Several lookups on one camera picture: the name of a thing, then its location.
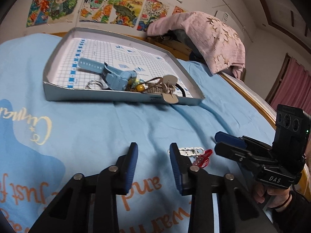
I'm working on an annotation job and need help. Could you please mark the white air conditioner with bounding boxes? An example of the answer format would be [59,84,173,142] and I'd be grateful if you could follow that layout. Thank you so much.
[215,10,252,42]

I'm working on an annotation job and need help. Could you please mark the children's drawings on wall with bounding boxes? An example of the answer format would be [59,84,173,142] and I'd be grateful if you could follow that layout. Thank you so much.
[26,0,185,32]

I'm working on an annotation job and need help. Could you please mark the light blue cartoon bedsheet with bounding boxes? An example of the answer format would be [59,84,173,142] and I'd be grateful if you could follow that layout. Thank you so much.
[1,34,275,232]

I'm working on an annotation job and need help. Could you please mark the pink curtain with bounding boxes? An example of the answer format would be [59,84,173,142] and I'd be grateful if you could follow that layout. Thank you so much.
[266,54,310,114]

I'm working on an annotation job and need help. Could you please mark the grey shallow tray box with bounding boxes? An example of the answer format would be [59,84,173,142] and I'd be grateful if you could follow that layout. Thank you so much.
[43,27,204,105]

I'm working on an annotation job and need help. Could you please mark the beige claw hair clip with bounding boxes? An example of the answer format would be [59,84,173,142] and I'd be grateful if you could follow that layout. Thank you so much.
[144,75,179,104]

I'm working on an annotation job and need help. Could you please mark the white chain bracelet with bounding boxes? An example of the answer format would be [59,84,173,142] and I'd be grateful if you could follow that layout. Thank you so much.
[178,146,205,156]

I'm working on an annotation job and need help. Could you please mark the red string bracelet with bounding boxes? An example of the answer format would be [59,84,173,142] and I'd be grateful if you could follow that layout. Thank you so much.
[195,149,214,168]

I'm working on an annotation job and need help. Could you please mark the silver ring pair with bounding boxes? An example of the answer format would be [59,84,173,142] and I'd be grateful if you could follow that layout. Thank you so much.
[85,79,107,91]

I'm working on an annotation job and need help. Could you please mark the pink floral blanket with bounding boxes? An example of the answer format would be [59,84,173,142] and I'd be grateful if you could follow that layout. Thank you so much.
[147,11,246,79]

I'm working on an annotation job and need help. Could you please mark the person's right hand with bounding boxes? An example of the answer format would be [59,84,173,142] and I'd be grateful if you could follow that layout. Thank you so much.
[253,183,292,211]

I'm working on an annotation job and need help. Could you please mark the beaded keychain charm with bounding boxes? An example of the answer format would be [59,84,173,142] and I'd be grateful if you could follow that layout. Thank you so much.
[126,78,145,93]

